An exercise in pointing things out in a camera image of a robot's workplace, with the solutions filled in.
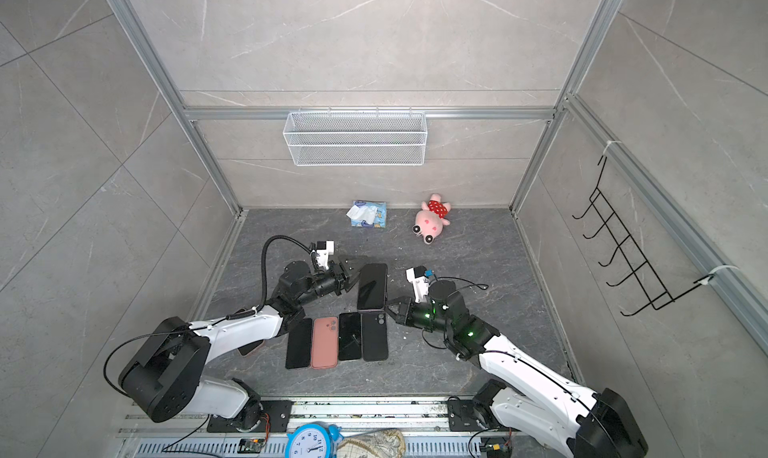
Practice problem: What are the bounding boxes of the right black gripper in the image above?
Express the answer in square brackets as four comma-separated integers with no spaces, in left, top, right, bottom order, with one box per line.
[380,295,454,337]

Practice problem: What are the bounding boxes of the black phone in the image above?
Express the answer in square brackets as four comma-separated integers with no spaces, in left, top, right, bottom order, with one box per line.
[338,312,362,361]
[357,263,388,312]

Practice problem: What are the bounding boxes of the black phone case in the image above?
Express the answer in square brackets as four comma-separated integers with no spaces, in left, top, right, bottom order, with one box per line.
[361,312,389,362]

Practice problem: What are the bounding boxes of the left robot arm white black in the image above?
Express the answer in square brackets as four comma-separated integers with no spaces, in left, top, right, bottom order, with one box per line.
[111,256,364,432]

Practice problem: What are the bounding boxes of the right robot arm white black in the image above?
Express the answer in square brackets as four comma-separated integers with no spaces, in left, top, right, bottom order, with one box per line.
[385,280,649,457]

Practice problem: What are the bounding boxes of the small phone pink case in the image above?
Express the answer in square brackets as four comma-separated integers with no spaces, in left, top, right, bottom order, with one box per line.
[237,340,264,357]

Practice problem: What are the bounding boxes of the blue tissue packet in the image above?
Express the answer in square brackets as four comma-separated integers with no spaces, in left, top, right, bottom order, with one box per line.
[346,200,387,228]

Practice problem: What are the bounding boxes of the pink pig plush toy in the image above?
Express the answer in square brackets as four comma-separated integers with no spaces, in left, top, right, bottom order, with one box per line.
[412,193,451,244]

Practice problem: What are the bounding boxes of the woven basket object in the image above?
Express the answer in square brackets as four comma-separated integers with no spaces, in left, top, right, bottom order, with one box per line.
[336,429,407,458]

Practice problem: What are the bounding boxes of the blue alarm clock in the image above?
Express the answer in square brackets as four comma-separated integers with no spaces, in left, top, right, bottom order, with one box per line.
[284,423,343,458]

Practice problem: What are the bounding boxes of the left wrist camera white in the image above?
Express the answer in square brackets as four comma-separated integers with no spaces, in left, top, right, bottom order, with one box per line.
[310,241,335,271]

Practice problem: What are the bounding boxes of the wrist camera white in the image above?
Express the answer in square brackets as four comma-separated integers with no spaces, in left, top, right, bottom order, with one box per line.
[310,241,335,271]
[406,266,433,303]

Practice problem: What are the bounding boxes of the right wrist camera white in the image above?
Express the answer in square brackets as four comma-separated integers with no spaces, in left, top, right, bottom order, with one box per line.
[406,266,433,303]

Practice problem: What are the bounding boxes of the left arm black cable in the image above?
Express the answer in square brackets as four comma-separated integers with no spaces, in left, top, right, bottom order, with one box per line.
[259,234,314,309]

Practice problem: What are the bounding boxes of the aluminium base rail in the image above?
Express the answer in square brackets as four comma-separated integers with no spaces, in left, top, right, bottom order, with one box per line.
[116,396,619,458]

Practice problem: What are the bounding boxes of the white wire wall basket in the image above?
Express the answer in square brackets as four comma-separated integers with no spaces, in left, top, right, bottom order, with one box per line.
[283,110,428,166]

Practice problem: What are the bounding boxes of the black wire hook rack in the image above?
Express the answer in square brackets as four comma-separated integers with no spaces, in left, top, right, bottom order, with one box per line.
[571,156,736,318]

